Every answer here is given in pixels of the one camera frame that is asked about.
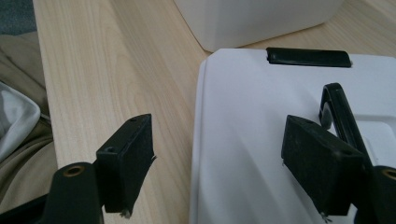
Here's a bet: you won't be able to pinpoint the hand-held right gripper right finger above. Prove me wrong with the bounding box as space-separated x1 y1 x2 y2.
280 115 367 223

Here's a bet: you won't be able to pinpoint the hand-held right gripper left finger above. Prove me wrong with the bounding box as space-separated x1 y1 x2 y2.
94 113 157 218

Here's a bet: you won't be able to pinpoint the white box lid black handle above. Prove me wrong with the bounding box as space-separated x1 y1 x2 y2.
189 46 396 224

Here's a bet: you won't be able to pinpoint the white plastic storage box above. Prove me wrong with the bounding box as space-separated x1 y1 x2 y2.
172 0 345 53

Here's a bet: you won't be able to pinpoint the white garment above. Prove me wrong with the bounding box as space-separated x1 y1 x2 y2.
0 81 42 162

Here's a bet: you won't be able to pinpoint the beige trousers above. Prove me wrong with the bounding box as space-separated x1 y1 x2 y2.
0 31 59 216

